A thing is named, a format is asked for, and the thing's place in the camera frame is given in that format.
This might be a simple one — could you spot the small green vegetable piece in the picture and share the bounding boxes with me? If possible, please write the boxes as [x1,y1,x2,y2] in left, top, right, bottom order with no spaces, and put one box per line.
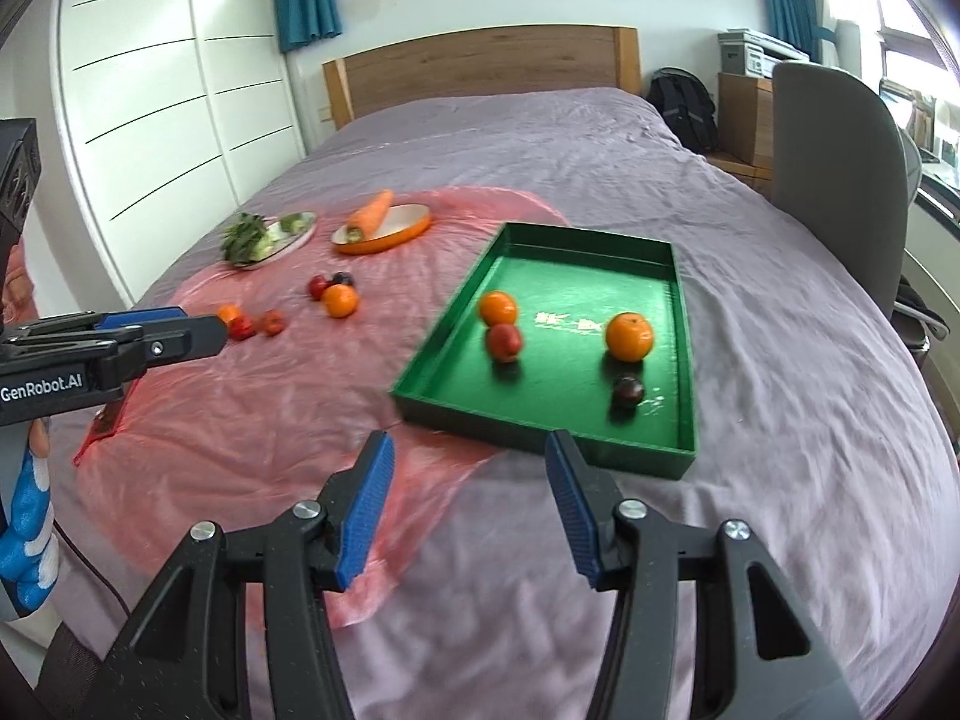
[280,213,313,234]

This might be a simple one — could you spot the grey office chair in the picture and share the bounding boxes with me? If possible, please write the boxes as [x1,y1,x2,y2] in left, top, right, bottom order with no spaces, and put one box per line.
[771,62,950,359]

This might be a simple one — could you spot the blue white operator sleeve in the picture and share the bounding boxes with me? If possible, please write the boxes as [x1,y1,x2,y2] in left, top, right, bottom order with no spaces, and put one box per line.
[2,419,59,622]

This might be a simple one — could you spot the wooden headboard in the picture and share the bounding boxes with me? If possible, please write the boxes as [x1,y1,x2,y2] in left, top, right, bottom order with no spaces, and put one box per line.
[322,25,643,128]

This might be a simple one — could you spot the orange in tray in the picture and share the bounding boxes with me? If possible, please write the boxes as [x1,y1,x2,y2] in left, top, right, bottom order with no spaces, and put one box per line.
[604,312,654,364]

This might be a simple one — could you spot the red apple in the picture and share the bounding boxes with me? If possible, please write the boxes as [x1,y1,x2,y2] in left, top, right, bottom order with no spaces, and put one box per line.
[485,323,524,364]
[228,316,257,341]
[308,275,331,301]
[259,310,288,337]

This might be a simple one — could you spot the orange carrot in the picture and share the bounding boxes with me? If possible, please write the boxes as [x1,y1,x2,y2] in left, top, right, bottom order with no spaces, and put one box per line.
[345,190,394,244]

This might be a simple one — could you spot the wooden drawer cabinet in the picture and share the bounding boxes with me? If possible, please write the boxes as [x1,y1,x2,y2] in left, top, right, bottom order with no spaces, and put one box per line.
[706,73,773,199]

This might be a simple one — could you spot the red apple in tray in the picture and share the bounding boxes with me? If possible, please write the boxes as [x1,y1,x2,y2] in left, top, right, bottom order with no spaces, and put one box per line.
[485,323,524,364]

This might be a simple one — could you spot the small orange at left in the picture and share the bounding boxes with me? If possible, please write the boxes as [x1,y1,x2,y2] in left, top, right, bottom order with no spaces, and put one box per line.
[217,304,244,325]

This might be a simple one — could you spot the grey printer on cabinet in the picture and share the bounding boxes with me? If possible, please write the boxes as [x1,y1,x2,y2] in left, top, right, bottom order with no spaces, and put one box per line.
[718,29,811,78]

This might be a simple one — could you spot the pink plastic sheet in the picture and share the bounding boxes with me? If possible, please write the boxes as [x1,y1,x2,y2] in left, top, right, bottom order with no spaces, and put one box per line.
[55,187,558,628]

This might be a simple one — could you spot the purple bed cover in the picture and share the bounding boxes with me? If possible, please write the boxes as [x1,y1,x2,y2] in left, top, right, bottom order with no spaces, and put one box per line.
[44,85,960,720]

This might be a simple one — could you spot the large orange on sheet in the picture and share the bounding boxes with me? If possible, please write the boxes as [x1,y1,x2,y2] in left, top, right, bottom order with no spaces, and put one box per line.
[322,283,359,319]

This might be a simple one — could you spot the green rectangular tray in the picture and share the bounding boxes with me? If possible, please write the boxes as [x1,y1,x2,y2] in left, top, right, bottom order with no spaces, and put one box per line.
[392,223,697,479]

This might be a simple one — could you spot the white wardrobe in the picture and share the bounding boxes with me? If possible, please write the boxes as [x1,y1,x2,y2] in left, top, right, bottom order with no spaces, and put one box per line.
[53,0,304,304]

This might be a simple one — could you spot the red apple beside plum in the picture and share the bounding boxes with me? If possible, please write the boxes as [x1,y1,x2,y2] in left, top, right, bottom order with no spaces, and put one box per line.
[308,275,331,301]

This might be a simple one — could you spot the black backpack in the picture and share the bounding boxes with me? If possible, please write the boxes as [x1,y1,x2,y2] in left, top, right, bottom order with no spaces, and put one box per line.
[647,67,719,154]

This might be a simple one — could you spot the green leafy bok choy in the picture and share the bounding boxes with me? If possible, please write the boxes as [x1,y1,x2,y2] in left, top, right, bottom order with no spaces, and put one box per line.
[220,211,278,266]

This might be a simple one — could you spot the orange rimmed white plate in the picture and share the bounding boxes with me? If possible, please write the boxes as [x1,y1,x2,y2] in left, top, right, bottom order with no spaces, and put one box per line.
[331,203,433,255]

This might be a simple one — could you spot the silver metal plate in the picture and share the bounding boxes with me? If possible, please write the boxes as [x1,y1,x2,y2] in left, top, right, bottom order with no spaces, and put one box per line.
[220,211,317,270]

